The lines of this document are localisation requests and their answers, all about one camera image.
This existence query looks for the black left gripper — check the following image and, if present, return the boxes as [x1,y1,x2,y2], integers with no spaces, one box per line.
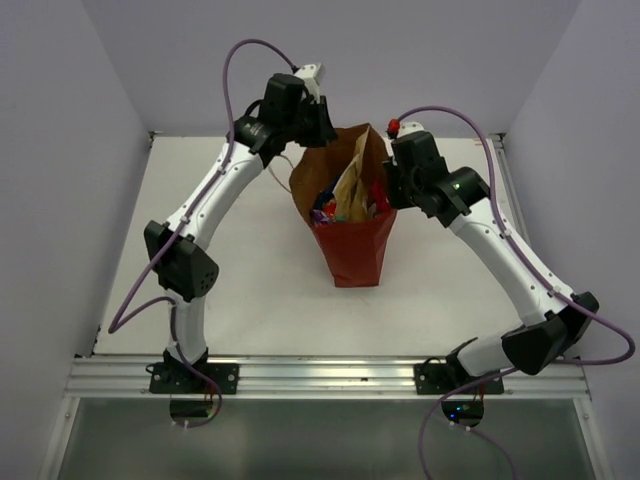
[283,95,338,148]

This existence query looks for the pink chips bag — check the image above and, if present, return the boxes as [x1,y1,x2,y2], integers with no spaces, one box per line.
[366,180,391,219]

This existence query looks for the tan kraft snack bag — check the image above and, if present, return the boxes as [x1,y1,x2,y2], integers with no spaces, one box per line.
[332,127,370,223]

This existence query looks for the red brown paper bag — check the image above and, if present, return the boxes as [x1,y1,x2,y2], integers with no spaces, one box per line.
[286,123,396,288]

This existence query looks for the purple candy bag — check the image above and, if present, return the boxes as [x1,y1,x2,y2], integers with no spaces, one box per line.
[310,202,336,226]

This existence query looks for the red rice cracker bag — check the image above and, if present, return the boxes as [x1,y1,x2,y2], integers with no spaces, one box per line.
[313,188,335,210]

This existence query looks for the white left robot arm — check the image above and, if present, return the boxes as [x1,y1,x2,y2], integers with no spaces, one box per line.
[143,63,337,393]

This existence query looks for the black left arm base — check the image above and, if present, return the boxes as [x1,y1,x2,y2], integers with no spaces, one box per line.
[145,359,240,395]

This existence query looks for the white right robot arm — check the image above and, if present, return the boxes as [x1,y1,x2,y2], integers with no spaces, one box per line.
[384,122,599,393]

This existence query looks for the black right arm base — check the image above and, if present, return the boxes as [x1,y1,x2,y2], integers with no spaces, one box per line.
[413,357,479,395]

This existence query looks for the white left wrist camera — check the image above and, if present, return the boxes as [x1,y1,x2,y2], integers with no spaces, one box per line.
[294,63,326,103]

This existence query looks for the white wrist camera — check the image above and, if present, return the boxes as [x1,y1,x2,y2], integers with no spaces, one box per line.
[294,63,326,103]
[386,118,425,141]

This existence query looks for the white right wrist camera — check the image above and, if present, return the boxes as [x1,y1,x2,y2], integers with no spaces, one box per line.
[386,118,425,141]

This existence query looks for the metal table corner bracket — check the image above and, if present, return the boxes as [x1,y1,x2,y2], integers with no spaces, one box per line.
[148,131,160,149]

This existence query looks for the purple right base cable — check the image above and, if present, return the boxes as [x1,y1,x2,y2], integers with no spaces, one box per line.
[417,367,521,480]

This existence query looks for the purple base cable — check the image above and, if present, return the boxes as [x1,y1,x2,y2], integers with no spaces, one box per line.
[169,374,224,430]
[417,367,521,480]

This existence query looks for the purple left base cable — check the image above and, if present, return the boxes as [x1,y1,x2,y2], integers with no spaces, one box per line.
[169,374,224,430]

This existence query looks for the aluminium mounting rail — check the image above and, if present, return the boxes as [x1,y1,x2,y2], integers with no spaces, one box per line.
[64,355,590,400]

